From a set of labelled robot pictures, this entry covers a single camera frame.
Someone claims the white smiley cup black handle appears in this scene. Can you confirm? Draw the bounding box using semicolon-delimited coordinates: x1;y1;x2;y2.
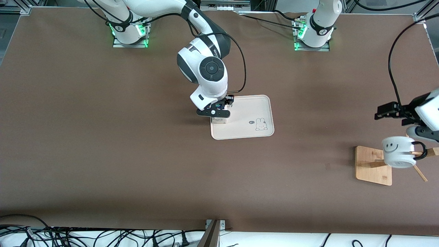
382;136;428;169

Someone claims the wooden cup rack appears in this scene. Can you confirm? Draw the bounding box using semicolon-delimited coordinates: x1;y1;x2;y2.
355;134;439;186

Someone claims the cream rabbit print tray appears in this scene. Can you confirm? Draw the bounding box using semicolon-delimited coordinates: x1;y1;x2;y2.
210;95;275;140

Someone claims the grey power strip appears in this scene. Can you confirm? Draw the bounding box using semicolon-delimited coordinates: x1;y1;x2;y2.
200;0;251;11

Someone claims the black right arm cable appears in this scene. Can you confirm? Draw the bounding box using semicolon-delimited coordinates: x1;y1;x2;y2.
185;0;247;102

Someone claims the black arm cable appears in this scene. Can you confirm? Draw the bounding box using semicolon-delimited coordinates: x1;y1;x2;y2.
185;0;247;102
388;21;427;107

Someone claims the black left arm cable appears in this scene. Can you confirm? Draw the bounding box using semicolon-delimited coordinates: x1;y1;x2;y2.
388;21;427;107

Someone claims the black base cable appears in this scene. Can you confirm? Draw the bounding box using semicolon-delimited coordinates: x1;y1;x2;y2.
238;14;303;30
273;9;302;22

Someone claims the grey metal bracket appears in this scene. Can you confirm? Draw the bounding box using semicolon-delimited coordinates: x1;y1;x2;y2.
197;219;227;247

